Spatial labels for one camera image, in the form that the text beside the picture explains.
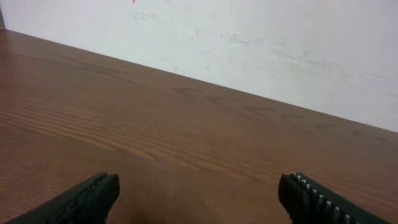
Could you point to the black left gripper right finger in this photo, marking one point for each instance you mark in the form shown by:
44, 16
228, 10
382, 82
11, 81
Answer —
308, 202

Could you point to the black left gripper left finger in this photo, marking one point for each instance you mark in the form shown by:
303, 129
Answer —
89, 202

